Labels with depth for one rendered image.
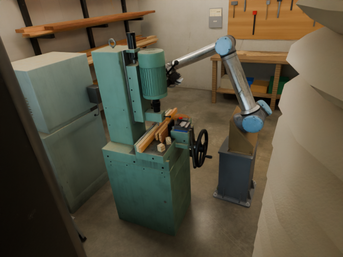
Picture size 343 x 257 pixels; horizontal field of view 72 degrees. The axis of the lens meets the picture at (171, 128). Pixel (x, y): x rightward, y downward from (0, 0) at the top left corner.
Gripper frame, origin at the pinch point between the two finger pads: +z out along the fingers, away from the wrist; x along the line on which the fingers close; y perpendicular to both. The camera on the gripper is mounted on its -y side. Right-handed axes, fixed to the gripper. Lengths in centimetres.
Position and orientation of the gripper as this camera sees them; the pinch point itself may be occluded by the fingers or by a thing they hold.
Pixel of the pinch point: (172, 76)
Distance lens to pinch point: 175.0
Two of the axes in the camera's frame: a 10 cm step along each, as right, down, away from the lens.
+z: 0.8, 0.1, -10.0
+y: 6.9, -7.2, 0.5
